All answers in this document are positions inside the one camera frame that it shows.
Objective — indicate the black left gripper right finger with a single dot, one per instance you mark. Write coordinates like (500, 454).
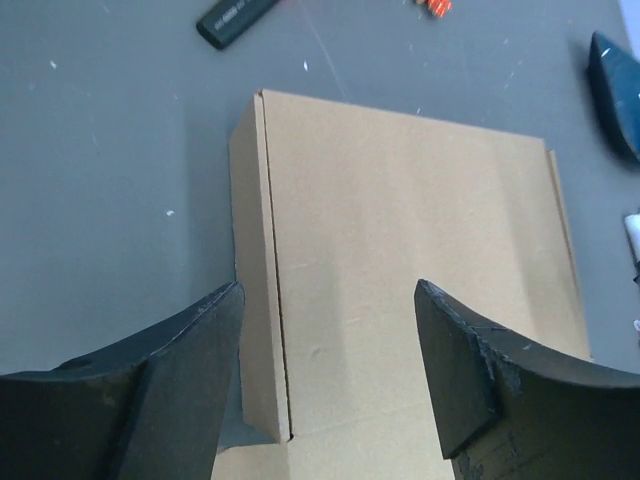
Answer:
(508, 407)

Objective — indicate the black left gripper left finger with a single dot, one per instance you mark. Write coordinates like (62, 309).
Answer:
(149, 406)

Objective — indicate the brown cardboard box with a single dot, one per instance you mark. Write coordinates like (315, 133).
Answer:
(338, 211)

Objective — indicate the grey orange pen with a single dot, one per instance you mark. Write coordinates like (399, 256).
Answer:
(632, 229)

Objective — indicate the black pink highlighter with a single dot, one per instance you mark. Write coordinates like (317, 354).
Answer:
(229, 19)

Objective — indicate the small orange candy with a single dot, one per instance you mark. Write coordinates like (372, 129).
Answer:
(436, 8)

